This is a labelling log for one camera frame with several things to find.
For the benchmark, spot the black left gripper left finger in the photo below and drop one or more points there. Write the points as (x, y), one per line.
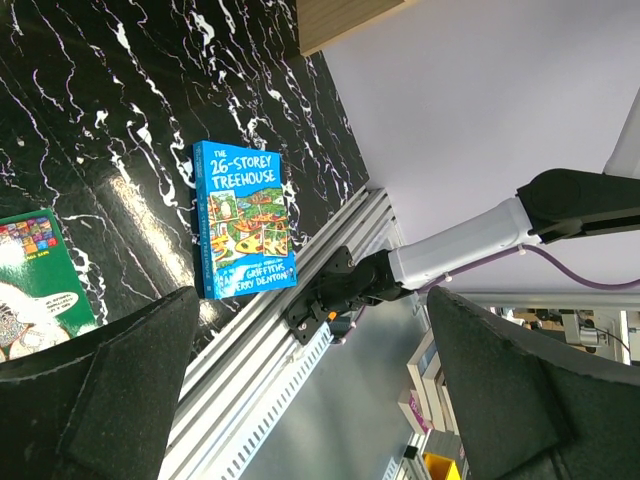
(99, 406)

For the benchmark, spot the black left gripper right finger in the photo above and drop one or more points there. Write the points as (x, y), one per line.
(530, 407)

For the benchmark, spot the blue 26-storey treehouse book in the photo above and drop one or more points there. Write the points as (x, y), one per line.
(245, 240)

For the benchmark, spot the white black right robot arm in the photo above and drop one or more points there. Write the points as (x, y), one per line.
(558, 204)

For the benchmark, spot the green paperback book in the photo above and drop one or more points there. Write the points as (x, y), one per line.
(43, 302)

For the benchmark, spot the wooden bookshelf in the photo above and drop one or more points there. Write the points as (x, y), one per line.
(323, 22)

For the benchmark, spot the aluminium mounting rail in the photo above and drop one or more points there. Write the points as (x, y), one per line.
(221, 381)

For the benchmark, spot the slotted cable duct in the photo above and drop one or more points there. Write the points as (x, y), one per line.
(232, 456)

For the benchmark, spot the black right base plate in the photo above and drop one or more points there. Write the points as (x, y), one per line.
(321, 300)

